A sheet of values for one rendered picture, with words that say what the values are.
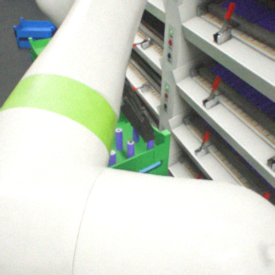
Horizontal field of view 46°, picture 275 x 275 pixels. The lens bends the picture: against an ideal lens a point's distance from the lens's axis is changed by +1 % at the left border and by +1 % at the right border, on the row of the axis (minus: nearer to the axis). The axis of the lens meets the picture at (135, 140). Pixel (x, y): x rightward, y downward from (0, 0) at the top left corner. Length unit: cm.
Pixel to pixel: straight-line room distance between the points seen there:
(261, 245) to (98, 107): 18
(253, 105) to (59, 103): 67
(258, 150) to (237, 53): 24
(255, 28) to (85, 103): 60
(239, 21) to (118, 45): 53
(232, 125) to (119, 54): 56
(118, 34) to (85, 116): 13
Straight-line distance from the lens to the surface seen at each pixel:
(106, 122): 31
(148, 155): 78
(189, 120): 115
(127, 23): 42
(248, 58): 79
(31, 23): 285
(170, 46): 104
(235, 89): 96
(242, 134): 86
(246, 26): 85
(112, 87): 33
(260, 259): 22
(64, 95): 29
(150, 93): 134
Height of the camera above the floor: 105
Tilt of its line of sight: 40 degrees down
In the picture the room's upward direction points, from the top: straight up
